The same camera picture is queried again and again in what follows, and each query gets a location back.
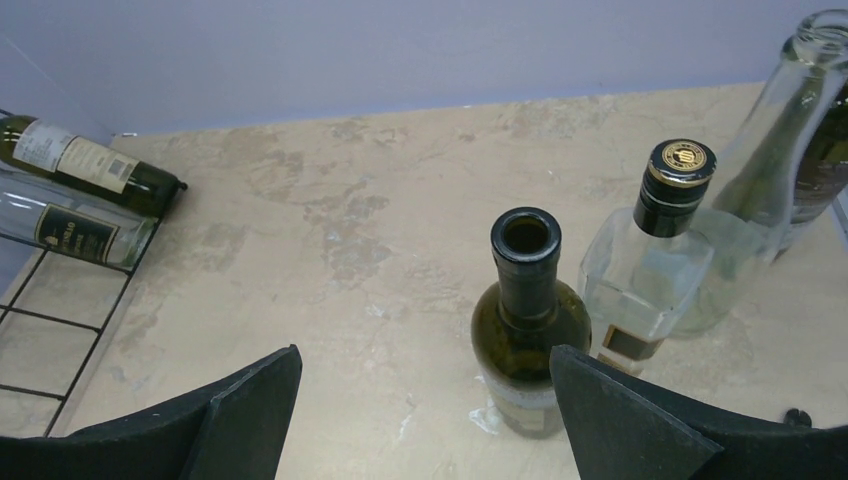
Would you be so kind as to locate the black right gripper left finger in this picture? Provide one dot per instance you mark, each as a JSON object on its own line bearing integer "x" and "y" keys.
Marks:
{"x": 233, "y": 428}

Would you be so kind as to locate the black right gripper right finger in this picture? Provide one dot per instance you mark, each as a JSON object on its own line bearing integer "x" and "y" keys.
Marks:
{"x": 621, "y": 427}

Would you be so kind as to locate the dark open-neck wine bottle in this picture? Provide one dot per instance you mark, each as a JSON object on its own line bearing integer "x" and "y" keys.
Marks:
{"x": 519, "y": 319}

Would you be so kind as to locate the clear glass black-label bottle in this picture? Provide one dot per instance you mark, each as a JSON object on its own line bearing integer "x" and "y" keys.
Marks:
{"x": 71, "y": 222}

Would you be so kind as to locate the dark green labelled wine bottle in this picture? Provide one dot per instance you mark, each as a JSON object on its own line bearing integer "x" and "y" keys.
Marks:
{"x": 53, "y": 153}

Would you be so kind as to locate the clear square bottle gold cap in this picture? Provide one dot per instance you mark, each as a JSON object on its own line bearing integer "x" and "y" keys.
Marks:
{"x": 643, "y": 268}

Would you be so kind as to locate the tall clear glass bottle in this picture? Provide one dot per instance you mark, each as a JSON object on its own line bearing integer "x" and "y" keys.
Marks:
{"x": 748, "y": 206}

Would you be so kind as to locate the black wire wine rack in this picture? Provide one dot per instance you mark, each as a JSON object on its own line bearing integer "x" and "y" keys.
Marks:
{"x": 58, "y": 313}

